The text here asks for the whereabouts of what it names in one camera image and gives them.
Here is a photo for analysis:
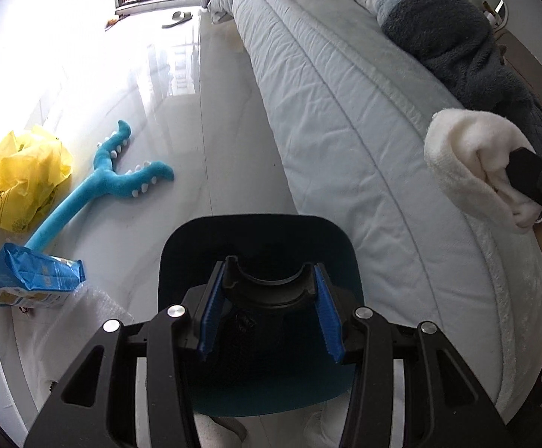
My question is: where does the bed with light grey cover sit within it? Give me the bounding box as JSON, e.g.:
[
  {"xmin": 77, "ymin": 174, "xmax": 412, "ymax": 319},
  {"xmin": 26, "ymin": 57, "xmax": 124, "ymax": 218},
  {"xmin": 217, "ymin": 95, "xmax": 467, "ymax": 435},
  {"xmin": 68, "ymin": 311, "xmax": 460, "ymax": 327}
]
[{"xmin": 208, "ymin": 0, "xmax": 542, "ymax": 411}]

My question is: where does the clear bubble wrap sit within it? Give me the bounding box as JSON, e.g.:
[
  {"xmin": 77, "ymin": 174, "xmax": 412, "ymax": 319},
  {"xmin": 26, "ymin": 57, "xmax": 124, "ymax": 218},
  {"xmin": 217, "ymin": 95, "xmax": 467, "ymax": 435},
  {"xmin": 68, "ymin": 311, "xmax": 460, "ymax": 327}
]
[{"xmin": 33, "ymin": 284, "xmax": 134, "ymax": 383}]

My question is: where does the grey slipper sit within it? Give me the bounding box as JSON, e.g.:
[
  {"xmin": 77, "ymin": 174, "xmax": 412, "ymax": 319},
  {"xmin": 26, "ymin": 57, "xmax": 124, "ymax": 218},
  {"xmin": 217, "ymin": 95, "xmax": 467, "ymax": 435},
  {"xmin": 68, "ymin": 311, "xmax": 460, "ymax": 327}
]
[{"xmin": 161, "ymin": 10, "xmax": 193, "ymax": 29}]

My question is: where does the beige padded headboard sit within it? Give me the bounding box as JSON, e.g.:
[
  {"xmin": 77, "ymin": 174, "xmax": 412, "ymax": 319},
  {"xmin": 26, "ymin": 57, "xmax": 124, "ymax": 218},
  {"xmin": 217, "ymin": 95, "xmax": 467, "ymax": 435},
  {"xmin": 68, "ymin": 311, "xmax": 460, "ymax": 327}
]
[{"xmin": 499, "ymin": 28, "xmax": 542, "ymax": 117}]

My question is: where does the white fluffy sock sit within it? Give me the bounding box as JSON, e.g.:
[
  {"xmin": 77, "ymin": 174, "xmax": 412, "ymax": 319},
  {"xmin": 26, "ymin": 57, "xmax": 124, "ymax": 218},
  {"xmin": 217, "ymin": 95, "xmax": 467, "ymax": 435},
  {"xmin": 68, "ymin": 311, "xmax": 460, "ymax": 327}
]
[{"xmin": 424, "ymin": 108, "xmax": 542, "ymax": 229}]

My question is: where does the blue crumpled packet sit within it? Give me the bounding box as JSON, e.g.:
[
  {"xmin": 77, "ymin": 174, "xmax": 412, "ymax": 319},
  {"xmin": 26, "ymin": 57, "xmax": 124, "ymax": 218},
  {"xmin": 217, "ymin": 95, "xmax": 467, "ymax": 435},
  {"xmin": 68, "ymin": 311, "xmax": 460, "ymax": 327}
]
[{"xmin": 0, "ymin": 243, "xmax": 86, "ymax": 309}]

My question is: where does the round white mirror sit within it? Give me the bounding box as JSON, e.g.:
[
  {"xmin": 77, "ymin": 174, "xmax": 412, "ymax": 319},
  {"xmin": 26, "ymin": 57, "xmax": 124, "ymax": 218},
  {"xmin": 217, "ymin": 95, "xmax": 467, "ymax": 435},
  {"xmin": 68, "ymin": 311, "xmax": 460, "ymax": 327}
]
[{"xmin": 471, "ymin": 0, "xmax": 510, "ymax": 29}]

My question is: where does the grey white plush toy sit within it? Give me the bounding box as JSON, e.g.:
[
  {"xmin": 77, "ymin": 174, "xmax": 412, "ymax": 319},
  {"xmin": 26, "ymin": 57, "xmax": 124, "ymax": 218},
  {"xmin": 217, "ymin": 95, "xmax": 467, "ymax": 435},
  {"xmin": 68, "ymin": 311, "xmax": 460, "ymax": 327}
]
[{"xmin": 355, "ymin": 0, "xmax": 421, "ymax": 24}]

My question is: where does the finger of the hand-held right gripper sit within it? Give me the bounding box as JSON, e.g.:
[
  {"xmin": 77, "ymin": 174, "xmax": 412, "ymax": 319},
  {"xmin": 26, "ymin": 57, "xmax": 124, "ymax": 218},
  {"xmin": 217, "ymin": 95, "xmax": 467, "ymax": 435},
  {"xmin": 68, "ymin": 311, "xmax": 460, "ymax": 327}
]
[{"xmin": 507, "ymin": 147, "xmax": 542, "ymax": 227}]

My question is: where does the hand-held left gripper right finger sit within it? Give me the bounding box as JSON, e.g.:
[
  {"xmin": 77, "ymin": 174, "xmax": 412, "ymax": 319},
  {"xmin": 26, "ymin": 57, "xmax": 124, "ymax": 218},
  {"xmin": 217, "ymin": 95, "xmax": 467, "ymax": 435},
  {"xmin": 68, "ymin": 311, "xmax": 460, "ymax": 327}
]
[{"xmin": 313, "ymin": 264, "xmax": 519, "ymax": 448}]

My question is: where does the dark blue plastic bin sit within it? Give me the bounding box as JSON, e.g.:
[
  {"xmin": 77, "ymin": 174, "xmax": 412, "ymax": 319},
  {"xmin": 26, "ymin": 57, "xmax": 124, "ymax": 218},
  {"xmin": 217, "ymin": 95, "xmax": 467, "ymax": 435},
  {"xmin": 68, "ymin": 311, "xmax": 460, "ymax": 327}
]
[{"xmin": 158, "ymin": 215, "xmax": 365, "ymax": 418}]

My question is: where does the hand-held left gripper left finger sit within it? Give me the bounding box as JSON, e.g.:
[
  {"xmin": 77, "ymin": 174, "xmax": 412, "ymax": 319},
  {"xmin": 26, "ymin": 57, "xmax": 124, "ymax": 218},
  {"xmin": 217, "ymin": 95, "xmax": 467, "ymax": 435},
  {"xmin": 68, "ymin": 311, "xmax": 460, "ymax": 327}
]
[{"xmin": 24, "ymin": 261, "xmax": 227, "ymax": 448}]

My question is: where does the dark grey fleece blanket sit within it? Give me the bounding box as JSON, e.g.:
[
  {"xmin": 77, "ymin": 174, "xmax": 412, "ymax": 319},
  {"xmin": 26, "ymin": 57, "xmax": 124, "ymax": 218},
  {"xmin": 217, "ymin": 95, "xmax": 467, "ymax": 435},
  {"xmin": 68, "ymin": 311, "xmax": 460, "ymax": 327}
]
[{"xmin": 382, "ymin": 0, "xmax": 542, "ymax": 173}]

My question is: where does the yellow plastic bag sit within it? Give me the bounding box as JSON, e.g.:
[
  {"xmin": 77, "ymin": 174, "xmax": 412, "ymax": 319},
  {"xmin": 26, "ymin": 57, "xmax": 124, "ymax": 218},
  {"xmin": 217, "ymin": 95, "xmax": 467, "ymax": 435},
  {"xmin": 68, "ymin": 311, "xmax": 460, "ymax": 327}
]
[{"xmin": 0, "ymin": 125, "xmax": 73, "ymax": 233}]

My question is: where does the black tape roll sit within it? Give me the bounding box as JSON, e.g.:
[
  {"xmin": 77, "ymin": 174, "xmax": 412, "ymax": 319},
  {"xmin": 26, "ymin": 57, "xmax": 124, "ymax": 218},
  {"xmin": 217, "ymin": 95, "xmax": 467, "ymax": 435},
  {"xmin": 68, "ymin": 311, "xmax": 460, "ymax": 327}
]
[{"xmin": 222, "ymin": 256, "xmax": 321, "ymax": 309}]

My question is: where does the blue plush dinosaur toy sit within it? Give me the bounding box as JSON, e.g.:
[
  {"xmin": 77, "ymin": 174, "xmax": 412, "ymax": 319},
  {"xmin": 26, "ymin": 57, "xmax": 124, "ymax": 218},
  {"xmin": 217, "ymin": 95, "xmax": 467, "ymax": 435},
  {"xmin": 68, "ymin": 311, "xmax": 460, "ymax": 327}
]
[{"xmin": 25, "ymin": 120, "xmax": 176, "ymax": 255}]

